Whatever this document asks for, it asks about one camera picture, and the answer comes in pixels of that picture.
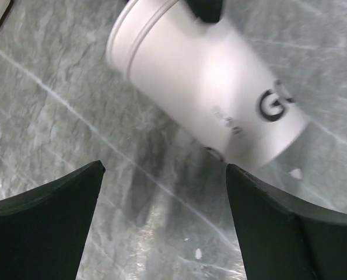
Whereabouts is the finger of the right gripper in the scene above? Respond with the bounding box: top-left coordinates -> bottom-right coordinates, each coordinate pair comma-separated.
187,0 -> 224,23

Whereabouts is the white paper coffee cup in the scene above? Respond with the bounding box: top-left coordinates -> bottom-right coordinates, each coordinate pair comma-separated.
106,1 -> 307,171

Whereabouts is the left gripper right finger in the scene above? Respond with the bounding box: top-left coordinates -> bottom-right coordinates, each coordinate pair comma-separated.
226,164 -> 347,279

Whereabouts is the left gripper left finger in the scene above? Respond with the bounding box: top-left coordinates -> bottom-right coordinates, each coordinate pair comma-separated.
0,160 -> 106,279

